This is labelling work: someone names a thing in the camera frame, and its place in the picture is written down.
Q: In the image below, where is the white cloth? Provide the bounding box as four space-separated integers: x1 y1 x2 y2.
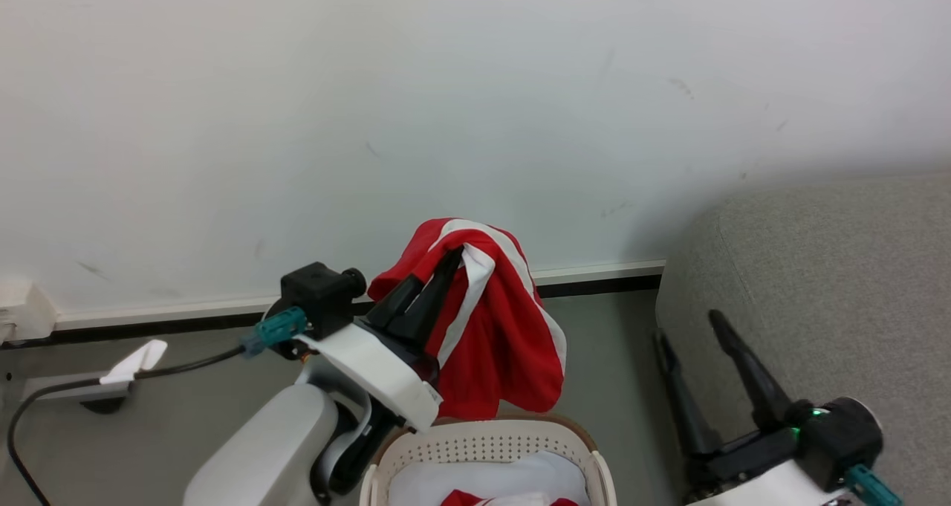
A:
386 450 592 506

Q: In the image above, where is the white black wall baseboard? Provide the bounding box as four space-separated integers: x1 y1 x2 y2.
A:
0 260 666 351

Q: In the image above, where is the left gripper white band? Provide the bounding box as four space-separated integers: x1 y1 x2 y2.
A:
297 247 466 433

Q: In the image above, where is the white cable tag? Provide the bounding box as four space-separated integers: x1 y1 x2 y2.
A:
100 339 169 386

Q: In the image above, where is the grey metal floor bracket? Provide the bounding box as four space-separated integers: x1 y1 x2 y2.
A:
22 372 135 416

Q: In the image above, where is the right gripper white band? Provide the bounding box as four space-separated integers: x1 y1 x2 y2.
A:
653 309 848 506

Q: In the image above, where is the white wall socket box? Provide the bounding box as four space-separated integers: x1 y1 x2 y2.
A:
0 281 59 344

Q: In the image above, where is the black cable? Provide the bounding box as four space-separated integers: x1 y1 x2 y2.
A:
7 346 247 506

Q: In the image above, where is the grey fabric sofa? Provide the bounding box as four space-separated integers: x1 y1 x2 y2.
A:
655 172 951 506

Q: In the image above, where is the white perforated laundry basket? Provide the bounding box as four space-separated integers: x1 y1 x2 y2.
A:
359 414 618 506

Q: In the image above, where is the red garment with white stripes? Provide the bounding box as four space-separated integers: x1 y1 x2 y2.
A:
441 489 581 506
368 218 568 421

